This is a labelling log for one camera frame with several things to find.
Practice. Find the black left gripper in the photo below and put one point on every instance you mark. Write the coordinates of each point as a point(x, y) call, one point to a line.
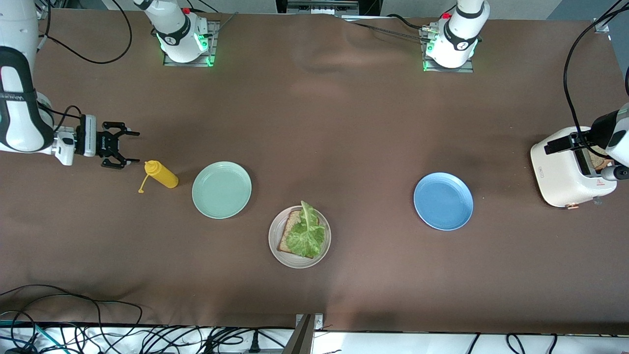
point(558, 144)

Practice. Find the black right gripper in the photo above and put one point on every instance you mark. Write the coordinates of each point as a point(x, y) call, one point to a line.
point(106, 144)

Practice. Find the toasted brown bread slice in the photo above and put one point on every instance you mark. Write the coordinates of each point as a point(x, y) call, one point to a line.
point(600, 162)
point(286, 237)

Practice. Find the yellow mustard squeeze bottle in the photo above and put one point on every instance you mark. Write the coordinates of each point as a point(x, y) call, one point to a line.
point(164, 177)

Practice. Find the green lettuce leaf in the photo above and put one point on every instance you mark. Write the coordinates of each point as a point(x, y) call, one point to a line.
point(307, 236)

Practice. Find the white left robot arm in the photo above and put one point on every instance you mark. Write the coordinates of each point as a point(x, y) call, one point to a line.
point(457, 34)

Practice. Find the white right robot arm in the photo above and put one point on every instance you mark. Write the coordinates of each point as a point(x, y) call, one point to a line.
point(19, 118)

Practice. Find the mint green round plate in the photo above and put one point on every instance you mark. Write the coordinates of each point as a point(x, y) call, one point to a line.
point(221, 190)

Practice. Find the blue round plate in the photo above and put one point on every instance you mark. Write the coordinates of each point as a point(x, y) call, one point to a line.
point(443, 201)

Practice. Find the beige round plate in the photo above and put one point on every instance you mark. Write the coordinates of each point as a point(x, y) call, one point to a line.
point(275, 246)

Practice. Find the cream white toaster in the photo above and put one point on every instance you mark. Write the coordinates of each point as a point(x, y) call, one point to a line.
point(555, 172)

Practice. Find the brown table cover sheet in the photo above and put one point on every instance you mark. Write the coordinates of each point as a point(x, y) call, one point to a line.
point(344, 123)

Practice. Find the black power plug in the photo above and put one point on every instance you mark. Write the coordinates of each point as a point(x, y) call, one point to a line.
point(254, 344)

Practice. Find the black equipment box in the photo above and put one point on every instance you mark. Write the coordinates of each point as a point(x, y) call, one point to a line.
point(368, 6)

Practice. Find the aluminium frame profile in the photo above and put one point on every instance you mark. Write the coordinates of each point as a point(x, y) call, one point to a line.
point(599, 25)

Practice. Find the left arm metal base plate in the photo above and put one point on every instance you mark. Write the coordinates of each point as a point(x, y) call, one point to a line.
point(464, 69)

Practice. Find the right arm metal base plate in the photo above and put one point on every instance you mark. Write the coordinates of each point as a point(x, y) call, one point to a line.
point(214, 39)

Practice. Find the aluminium frame post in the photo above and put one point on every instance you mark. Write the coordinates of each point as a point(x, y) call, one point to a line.
point(300, 339)

